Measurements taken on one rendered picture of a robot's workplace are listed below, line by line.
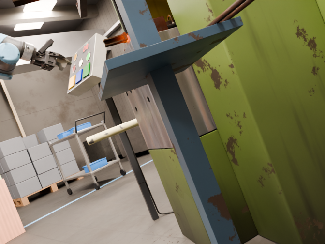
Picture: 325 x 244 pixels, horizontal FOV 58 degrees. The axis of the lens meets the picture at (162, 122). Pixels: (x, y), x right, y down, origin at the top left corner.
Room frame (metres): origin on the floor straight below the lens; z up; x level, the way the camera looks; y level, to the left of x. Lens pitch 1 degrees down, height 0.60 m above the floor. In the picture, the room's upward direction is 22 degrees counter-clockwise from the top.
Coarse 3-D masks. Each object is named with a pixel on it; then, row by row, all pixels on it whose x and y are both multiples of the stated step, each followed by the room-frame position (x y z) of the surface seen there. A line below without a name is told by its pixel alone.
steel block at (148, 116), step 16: (160, 32) 1.18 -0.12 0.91; (176, 32) 1.20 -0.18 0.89; (128, 48) 1.20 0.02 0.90; (192, 80) 1.20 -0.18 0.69; (128, 96) 1.48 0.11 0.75; (144, 96) 1.24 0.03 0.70; (192, 96) 1.19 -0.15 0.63; (144, 112) 1.32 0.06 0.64; (192, 112) 1.18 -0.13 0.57; (208, 112) 1.20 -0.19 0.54; (144, 128) 1.42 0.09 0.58; (160, 128) 1.20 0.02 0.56; (208, 128) 1.19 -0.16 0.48; (160, 144) 1.28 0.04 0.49
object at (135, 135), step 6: (138, 126) 5.59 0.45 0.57; (126, 132) 5.81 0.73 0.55; (132, 132) 5.72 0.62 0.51; (138, 132) 5.63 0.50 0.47; (132, 138) 5.75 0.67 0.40; (138, 138) 5.67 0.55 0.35; (120, 144) 5.98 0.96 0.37; (132, 144) 5.79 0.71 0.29; (138, 144) 5.70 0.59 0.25; (144, 144) 5.61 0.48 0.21; (120, 150) 6.02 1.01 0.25; (138, 150) 5.73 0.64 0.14; (144, 150) 5.65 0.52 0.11; (126, 156) 5.98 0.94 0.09
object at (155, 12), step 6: (150, 0) 1.63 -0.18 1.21; (156, 0) 1.64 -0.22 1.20; (162, 0) 1.65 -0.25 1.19; (114, 6) 1.81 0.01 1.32; (150, 6) 1.62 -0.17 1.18; (156, 6) 1.63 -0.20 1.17; (162, 6) 1.64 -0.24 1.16; (168, 6) 1.65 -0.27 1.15; (150, 12) 1.62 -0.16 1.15; (156, 12) 1.63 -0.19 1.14; (162, 12) 1.64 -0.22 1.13; (168, 12) 1.65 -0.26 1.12
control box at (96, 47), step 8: (96, 40) 1.75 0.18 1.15; (80, 48) 1.91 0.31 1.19; (88, 48) 1.80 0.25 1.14; (96, 48) 1.73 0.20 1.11; (104, 48) 1.77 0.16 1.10; (72, 56) 1.99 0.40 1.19; (80, 56) 1.87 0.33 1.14; (96, 56) 1.72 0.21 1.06; (104, 56) 1.76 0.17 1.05; (72, 64) 1.96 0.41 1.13; (96, 64) 1.70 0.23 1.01; (72, 72) 1.92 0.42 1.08; (96, 72) 1.69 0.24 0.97; (88, 80) 1.73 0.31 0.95; (96, 80) 1.73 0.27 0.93; (72, 88) 1.86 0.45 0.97; (80, 88) 1.83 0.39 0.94; (88, 88) 1.83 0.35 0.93
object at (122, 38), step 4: (124, 32) 1.34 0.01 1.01; (116, 36) 1.34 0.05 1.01; (120, 36) 1.35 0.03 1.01; (124, 36) 1.34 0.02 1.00; (104, 40) 1.32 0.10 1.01; (108, 40) 1.34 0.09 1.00; (112, 40) 1.34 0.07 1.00; (116, 40) 1.34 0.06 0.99; (120, 40) 1.34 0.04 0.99; (124, 40) 1.35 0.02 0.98; (108, 44) 1.32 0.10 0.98; (112, 44) 1.34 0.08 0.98; (116, 44) 1.36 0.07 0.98
